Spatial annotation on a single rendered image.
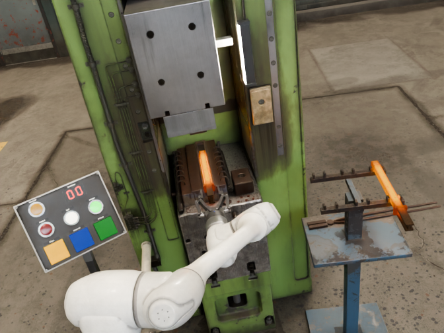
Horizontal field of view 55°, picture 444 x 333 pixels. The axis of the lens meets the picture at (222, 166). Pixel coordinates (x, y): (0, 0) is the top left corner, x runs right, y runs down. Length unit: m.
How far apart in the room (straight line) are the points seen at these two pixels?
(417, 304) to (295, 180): 1.04
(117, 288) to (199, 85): 0.89
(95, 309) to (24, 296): 2.21
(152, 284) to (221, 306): 1.40
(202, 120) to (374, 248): 0.88
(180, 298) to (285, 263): 1.53
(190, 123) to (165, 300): 0.90
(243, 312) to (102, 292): 1.47
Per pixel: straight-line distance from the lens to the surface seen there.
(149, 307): 1.00
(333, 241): 1.94
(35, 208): 1.79
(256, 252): 2.10
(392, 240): 1.97
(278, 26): 1.81
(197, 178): 1.97
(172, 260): 2.34
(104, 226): 1.80
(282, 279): 2.58
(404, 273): 2.88
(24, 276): 3.43
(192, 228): 1.94
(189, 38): 1.61
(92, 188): 1.80
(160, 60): 1.63
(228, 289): 2.25
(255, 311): 2.46
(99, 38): 1.76
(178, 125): 1.73
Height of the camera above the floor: 2.08
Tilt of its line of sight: 33 degrees down
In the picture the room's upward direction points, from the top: 10 degrees counter-clockwise
